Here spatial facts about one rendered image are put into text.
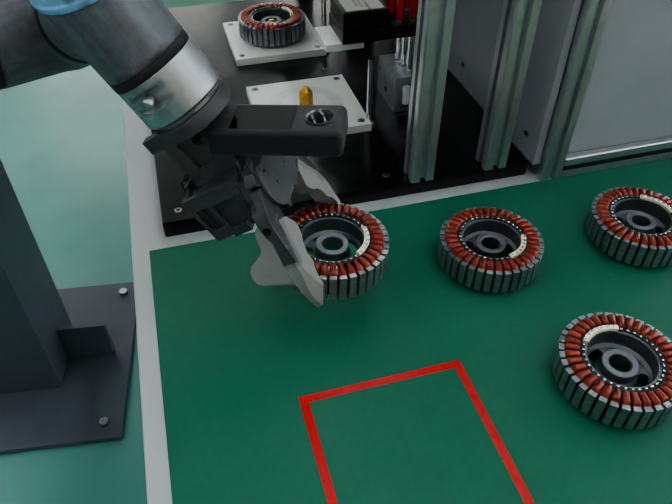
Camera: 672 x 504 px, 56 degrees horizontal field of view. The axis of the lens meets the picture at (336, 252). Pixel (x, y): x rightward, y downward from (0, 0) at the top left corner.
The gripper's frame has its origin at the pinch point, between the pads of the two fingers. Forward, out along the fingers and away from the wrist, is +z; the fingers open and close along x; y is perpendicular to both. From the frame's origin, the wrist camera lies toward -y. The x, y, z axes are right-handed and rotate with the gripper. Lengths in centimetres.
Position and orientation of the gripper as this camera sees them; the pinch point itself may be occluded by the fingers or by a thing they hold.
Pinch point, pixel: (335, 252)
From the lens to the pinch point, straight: 63.1
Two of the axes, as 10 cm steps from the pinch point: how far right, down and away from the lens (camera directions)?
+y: -8.3, 3.1, 4.6
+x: -1.3, 6.9, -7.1
